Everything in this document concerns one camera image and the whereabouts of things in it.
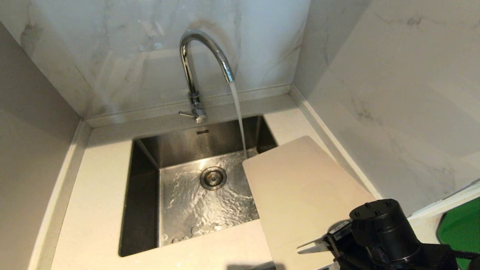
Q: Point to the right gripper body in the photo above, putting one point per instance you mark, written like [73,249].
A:
[343,247]

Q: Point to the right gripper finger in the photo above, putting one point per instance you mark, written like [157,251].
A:
[316,248]

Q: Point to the beige cutting board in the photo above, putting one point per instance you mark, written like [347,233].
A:
[300,191]

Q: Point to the chrome faucet lever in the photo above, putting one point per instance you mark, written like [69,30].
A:
[186,114]

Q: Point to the chrome gooseneck faucet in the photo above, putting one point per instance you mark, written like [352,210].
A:
[194,98]

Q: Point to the green panel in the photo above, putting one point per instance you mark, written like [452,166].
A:
[461,232]

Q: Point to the round metal drain strainer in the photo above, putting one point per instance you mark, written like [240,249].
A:
[213,178]

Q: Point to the water stream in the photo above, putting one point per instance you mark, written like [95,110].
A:
[239,116]

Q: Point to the stainless steel sink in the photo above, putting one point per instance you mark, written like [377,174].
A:
[176,146]

